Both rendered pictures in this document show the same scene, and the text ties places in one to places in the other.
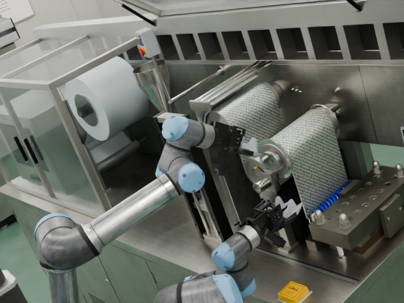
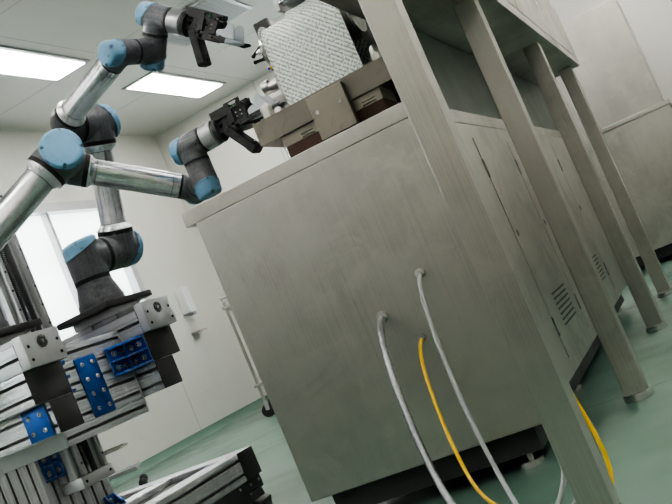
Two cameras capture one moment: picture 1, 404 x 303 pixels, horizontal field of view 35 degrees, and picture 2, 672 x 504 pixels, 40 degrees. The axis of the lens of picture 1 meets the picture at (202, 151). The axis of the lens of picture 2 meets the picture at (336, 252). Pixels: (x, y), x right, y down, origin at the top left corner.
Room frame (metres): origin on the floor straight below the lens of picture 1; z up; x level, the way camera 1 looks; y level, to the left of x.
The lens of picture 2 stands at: (0.42, -2.28, 0.51)
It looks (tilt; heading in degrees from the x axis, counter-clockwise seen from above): 4 degrees up; 55
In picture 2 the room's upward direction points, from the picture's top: 23 degrees counter-clockwise
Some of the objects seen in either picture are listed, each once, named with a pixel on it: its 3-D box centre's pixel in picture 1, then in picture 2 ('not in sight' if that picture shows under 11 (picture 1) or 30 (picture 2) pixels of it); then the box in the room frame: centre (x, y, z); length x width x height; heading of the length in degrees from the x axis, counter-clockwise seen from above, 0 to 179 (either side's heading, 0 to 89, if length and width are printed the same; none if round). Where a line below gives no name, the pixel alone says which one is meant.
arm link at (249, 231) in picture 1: (247, 237); (212, 134); (1.75, -0.04, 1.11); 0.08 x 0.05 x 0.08; 33
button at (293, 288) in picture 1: (293, 293); not in sight; (1.67, -0.11, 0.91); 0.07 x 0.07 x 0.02; 33
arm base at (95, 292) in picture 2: not in sight; (98, 292); (1.49, 0.56, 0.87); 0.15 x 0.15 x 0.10
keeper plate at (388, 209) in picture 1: (393, 216); (332, 111); (1.80, -0.52, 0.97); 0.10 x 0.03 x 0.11; 123
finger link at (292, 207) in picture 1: (292, 207); (260, 103); (1.83, -0.21, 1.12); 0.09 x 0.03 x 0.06; 114
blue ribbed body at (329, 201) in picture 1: (333, 199); not in sight; (1.93, -0.37, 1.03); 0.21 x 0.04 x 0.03; 123
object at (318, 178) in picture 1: (321, 178); (320, 74); (1.95, -0.35, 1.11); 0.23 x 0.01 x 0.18; 123
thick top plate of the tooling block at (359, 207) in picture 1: (365, 204); (335, 102); (1.87, -0.46, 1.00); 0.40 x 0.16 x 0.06; 123
